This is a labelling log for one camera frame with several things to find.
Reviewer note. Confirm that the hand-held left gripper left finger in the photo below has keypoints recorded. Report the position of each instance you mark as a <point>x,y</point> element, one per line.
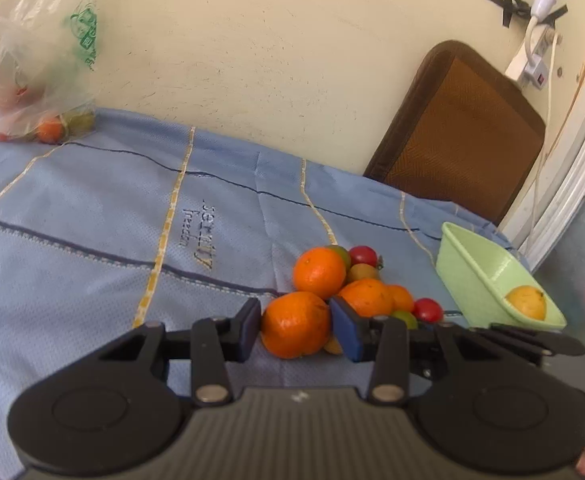
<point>248,331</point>

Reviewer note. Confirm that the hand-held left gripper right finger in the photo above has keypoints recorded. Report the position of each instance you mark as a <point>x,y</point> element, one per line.
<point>345,331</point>

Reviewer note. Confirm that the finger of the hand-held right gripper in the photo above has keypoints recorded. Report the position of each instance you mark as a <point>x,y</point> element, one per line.
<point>522,332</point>
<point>562,347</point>

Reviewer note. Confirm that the small mandarin orange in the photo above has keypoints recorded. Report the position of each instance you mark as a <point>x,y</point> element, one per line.
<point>367,297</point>
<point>319,272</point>

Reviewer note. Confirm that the large orange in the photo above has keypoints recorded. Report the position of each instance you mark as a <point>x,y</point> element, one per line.
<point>295,325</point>

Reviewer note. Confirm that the smooth orange tomato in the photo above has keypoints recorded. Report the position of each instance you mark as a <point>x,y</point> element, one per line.
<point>402,297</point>

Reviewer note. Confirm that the light green plastic basket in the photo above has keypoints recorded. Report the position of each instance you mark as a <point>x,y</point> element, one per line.
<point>472,280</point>

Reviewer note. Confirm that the small orange fruit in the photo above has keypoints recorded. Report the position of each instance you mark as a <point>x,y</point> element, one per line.
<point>333,346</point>

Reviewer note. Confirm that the yellow orange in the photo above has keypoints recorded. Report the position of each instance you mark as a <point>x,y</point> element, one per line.
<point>526,301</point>

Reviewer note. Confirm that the green tomato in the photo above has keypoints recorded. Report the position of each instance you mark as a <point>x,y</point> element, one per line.
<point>405,318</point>
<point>341,255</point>

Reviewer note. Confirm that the red cherry tomato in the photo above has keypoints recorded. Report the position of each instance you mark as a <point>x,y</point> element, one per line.
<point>427,310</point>
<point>363,256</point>

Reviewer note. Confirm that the blue striped tablecloth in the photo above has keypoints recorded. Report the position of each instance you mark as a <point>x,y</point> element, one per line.
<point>97,220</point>

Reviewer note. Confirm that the brown woven chair back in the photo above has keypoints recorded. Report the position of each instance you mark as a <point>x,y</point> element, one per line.
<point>462,130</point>

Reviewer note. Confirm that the white power socket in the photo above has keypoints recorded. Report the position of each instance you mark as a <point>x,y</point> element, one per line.
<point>536,77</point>

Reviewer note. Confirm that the green fruit in bag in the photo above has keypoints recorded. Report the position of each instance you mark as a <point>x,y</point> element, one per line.
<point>80,121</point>

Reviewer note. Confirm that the orange fruit in bag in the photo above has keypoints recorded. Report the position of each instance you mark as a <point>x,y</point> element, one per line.
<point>50,130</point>

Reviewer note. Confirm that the clear plastic bag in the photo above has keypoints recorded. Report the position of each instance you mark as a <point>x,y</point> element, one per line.
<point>22,50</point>

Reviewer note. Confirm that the white window frame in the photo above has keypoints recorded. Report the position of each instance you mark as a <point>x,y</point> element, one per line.
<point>580,135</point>

